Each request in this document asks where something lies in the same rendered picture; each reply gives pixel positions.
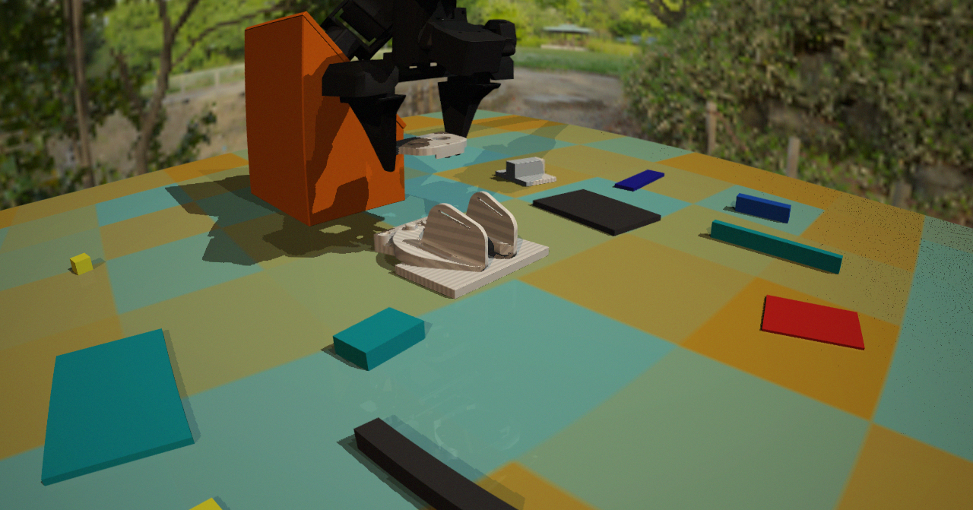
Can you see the teal flat plate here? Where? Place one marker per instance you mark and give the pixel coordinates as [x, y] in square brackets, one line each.
[112, 404]

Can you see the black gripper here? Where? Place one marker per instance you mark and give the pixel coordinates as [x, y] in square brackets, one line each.
[368, 86]

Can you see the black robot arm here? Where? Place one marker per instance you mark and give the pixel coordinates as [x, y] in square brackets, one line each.
[460, 47]

